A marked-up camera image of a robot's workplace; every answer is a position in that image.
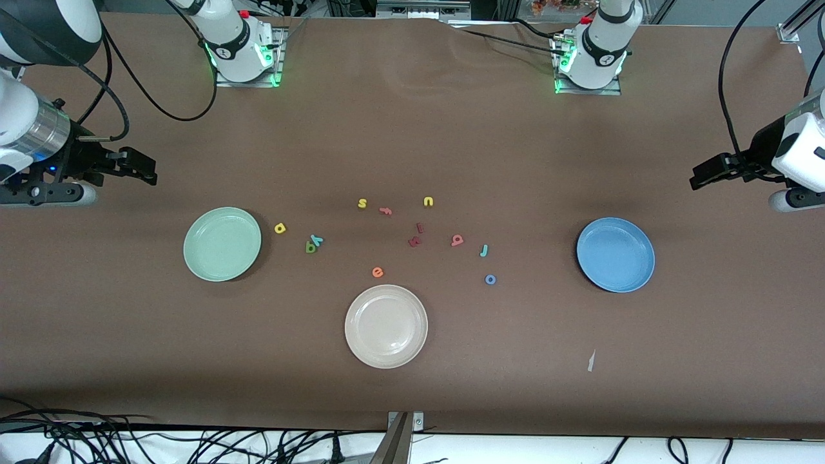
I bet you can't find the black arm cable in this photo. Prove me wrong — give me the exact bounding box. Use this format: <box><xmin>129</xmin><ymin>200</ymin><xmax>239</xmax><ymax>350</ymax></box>
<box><xmin>717</xmin><ymin>0</ymin><xmax>825</xmax><ymax>184</ymax></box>
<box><xmin>0</xmin><ymin>0</ymin><xmax>220</xmax><ymax>142</ymax></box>

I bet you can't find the green plate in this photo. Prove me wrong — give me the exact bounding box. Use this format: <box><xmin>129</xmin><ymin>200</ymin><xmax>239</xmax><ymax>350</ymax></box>
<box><xmin>183</xmin><ymin>206</ymin><xmax>262</xmax><ymax>282</ymax></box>

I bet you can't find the brown table cover sheet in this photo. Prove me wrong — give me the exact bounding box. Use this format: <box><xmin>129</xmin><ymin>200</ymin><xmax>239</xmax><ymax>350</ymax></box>
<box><xmin>0</xmin><ymin>13</ymin><xmax>825</xmax><ymax>439</ymax></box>

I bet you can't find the aluminium frame rail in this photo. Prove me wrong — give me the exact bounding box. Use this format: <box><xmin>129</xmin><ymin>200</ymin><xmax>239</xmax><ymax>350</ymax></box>
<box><xmin>777</xmin><ymin>0</ymin><xmax>825</xmax><ymax>44</ymax></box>

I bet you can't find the blue plate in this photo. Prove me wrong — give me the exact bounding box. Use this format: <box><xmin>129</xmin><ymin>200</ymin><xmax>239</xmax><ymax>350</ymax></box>
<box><xmin>576</xmin><ymin>217</ymin><xmax>655</xmax><ymax>293</ymax></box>

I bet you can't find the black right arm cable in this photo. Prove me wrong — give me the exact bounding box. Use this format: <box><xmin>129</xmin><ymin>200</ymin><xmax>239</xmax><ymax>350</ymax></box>
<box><xmin>0</xmin><ymin>0</ymin><xmax>220</xmax><ymax>142</ymax></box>

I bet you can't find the beige plate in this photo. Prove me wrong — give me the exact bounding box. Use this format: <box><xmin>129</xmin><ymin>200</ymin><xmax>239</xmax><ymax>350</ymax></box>
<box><xmin>344</xmin><ymin>284</ymin><xmax>429</xmax><ymax>369</ymax></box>

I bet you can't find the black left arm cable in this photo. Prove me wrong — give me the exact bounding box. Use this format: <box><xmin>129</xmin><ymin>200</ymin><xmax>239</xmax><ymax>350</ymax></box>
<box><xmin>717</xmin><ymin>0</ymin><xmax>825</xmax><ymax>184</ymax></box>

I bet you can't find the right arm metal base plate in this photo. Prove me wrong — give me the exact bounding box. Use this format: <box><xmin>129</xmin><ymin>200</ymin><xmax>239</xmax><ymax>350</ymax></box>
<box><xmin>215</xmin><ymin>26</ymin><xmax>287</xmax><ymax>88</ymax></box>

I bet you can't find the grey slanted bar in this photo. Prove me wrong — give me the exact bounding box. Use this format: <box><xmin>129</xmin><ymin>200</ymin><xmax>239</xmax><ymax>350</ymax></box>
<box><xmin>369</xmin><ymin>412</ymin><xmax>413</xmax><ymax>464</ymax></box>

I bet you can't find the thin black table cable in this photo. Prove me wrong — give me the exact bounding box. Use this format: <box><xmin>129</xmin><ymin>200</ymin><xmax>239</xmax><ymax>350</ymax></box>
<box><xmin>445</xmin><ymin>18</ymin><xmax>574</xmax><ymax>59</ymax></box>

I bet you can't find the silver equipment box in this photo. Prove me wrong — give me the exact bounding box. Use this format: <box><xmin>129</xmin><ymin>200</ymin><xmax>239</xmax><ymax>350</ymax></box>
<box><xmin>376</xmin><ymin>0</ymin><xmax>471</xmax><ymax>17</ymax></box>

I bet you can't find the metal corner bracket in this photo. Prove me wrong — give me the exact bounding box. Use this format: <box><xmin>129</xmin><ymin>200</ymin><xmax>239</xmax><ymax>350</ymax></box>
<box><xmin>387</xmin><ymin>411</ymin><xmax>425</xmax><ymax>434</ymax></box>

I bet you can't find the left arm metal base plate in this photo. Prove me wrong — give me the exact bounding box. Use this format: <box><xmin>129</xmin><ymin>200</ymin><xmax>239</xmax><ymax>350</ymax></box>
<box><xmin>553</xmin><ymin>32</ymin><xmax>623</xmax><ymax>96</ymax></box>

